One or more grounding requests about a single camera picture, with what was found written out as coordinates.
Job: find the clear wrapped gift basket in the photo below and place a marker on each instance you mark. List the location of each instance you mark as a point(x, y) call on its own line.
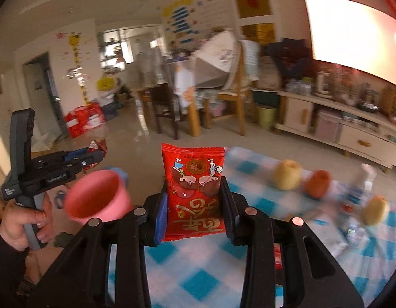
point(345, 85)

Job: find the cream television cabinet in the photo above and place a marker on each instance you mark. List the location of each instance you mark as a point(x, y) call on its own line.
point(361, 141)

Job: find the bright television screen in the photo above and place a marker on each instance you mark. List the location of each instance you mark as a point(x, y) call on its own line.
point(345, 38)

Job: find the blue yellow wall stickers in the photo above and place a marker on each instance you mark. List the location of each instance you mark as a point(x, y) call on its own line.
point(180, 19)

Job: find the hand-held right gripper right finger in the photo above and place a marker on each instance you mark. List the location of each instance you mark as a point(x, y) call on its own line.
point(228, 211)

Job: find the blue white checkered tablecloth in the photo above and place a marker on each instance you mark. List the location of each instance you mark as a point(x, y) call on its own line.
point(198, 282)

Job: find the grey covered object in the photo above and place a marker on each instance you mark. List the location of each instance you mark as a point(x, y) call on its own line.
point(210, 77)

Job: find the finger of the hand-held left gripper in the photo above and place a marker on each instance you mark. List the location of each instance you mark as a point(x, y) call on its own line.
point(76, 154)
point(88, 160)

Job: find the pink bin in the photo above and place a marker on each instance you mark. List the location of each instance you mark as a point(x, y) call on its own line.
point(121, 199)

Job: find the dark blue bouquet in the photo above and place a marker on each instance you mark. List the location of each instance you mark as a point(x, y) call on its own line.
point(287, 57)

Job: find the white yogurt bottle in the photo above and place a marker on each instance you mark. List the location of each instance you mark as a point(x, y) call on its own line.
point(361, 186)

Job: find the red crate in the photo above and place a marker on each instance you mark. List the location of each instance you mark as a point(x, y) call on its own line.
point(85, 120)

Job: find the pale lace chair cover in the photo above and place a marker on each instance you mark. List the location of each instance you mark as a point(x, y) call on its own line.
point(250, 59)

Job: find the white orange printed cloth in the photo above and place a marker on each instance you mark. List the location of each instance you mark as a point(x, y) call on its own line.
point(185, 83)

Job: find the green waste bin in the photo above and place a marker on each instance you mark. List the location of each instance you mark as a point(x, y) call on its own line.
point(267, 117)

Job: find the person's left forearm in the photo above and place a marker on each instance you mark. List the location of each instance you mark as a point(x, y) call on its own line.
point(5, 263)

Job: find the white embroidered cloth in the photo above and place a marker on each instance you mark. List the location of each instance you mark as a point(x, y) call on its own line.
point(217, 49)

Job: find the yellow apple right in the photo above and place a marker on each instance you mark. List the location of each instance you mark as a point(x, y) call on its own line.
point(374, 210)

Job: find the red snack packet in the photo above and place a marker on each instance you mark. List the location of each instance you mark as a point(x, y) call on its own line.
point(96, 147)
point(191, 192)

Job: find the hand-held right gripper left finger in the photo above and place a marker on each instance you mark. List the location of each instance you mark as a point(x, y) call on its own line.
point(159, 218)

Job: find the white electric kettle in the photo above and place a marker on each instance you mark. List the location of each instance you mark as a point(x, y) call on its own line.
point(323, 83)

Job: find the yellow bag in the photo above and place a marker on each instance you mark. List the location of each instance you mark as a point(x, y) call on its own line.
point(105, 84)

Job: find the person's left hand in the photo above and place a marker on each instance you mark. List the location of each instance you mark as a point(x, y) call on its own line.
point(13, 224)

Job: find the dark wooden chair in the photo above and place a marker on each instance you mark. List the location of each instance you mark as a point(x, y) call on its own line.
point(162, 102)

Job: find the artificial flower arrangement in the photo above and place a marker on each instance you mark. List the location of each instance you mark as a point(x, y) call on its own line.
point(393, 106)

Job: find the pink storage box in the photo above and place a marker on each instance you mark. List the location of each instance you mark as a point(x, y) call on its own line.
point(327, 125)

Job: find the red orange apple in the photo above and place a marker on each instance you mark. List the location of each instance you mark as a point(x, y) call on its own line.
point(318, 184)

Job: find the yellow pear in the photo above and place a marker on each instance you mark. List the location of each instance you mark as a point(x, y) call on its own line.
point(287, 175)

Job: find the giraffe height wall sticker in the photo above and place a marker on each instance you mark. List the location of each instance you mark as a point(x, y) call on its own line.
point(77, 51)

